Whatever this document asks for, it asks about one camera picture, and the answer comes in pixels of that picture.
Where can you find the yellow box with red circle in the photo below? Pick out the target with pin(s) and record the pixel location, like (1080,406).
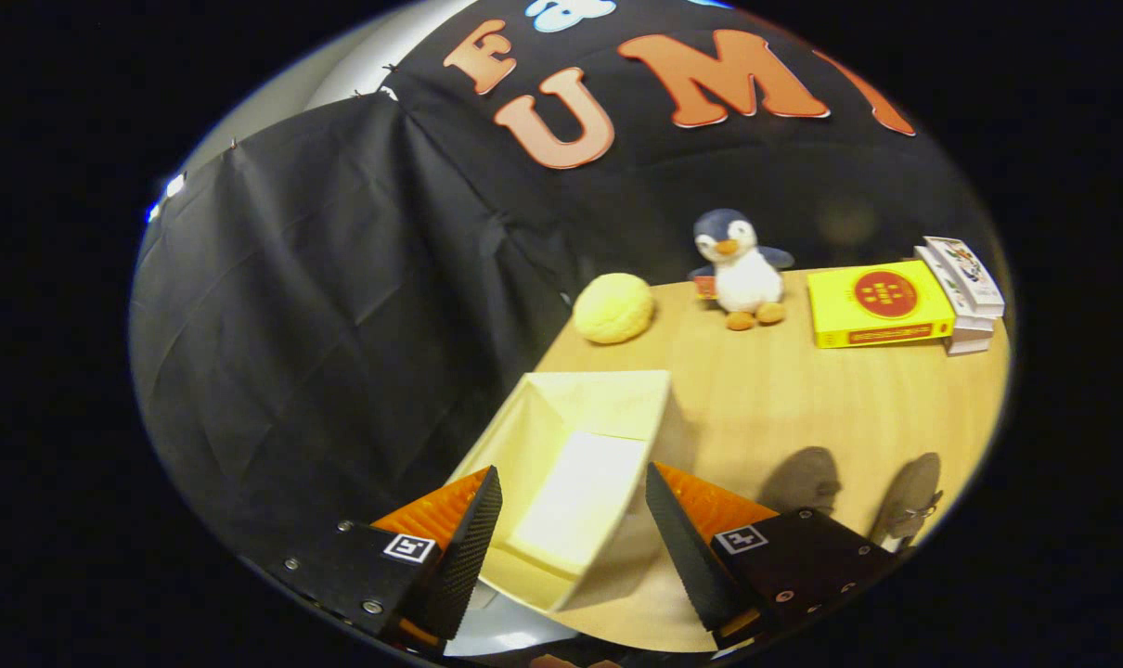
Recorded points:
(877,306)

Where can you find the thick white book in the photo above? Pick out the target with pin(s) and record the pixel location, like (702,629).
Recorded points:
(968,343)

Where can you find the yellow round bun plush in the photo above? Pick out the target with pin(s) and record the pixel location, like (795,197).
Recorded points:
(614,308)

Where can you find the brown felt shoe with bow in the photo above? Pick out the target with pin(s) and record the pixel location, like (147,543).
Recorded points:
(803,478)
(905,492)

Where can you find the black backdrop cloth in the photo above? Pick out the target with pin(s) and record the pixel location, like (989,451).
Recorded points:
(292,325)

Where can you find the ceiling light panel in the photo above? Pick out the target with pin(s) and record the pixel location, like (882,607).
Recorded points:
(168,190)

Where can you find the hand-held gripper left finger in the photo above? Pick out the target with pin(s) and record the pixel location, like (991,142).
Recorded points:
(469,557)

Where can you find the cream fabric storage box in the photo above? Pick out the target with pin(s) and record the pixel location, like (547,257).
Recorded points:
(599,408)

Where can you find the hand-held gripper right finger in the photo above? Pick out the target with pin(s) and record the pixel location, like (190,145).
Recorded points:
(682,557)

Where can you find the blue white penguin plush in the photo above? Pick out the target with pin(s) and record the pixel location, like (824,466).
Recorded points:
(745,278)

